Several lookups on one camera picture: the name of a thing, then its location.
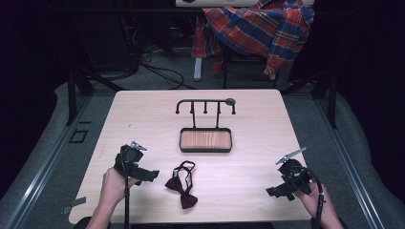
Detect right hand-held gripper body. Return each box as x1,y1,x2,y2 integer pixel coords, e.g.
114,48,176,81
274,146,313,196

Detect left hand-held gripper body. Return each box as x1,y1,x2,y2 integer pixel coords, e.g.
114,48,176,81
114,140,148,179

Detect person's right hand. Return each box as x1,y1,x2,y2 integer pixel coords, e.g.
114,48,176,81
293,181,327,219

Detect person's left hand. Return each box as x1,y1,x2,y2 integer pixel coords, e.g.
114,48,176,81
99,166,141,208

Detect dark red bow tie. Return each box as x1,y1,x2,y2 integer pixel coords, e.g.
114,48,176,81
163,159,199,210

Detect black hook rack with tray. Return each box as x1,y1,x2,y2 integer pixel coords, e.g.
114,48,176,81
174,97,238,154

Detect grey tape strip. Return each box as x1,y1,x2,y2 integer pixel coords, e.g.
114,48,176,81
60,196,88,216

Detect white table leg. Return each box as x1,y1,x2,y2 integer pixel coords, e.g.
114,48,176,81
193,56,203,82

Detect black chair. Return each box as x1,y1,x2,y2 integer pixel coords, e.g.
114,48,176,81
221,44,279,91

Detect red blue plaid shirt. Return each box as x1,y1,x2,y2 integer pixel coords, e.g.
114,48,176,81
191,0,316,76

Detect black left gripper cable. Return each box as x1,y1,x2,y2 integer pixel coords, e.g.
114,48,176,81
122,152,132,229

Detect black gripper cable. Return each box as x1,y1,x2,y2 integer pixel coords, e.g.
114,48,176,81
122,152,132,229
305,167,326,229

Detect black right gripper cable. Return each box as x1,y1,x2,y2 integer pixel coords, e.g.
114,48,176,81
305,167,326,229

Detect aluminium floor rail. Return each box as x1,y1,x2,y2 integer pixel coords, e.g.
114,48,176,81
2,94,94,229
314,97,387,229

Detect black metal frame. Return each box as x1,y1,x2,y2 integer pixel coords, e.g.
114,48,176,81
279,68,339,130
65,65,126,126

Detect black floor cables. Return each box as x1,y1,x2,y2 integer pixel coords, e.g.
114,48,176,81
104,18,199,91

